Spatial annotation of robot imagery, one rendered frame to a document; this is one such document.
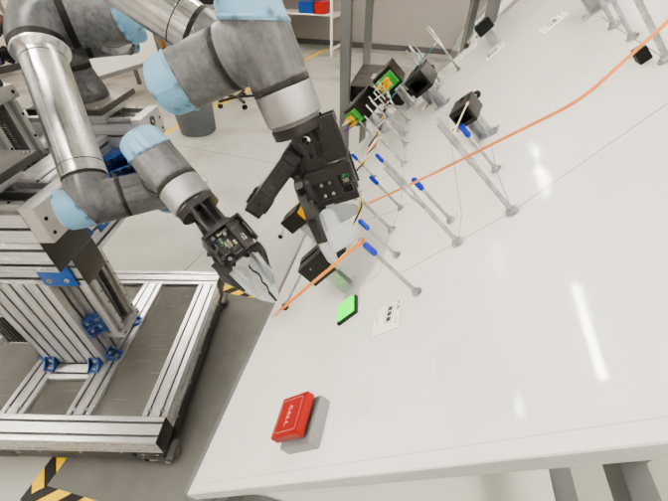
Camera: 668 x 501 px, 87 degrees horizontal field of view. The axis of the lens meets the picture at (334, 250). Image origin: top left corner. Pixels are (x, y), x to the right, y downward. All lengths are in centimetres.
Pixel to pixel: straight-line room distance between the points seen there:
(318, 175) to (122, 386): 138
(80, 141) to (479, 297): 70
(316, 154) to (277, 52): 13
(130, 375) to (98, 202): 108
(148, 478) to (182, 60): 151
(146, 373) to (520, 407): 152
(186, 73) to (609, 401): 50
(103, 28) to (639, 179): 90
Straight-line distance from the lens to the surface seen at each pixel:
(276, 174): 49
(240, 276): 61
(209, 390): 180
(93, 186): 75
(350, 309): 53
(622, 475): 66
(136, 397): 164
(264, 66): 45
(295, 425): 43
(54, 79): 86
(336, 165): 46
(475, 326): 37
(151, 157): 65
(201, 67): 48
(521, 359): 33
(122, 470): 178
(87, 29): 94
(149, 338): 179
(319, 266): 55
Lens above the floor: 151
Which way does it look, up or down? 41 degrees down
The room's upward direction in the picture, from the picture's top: straight up
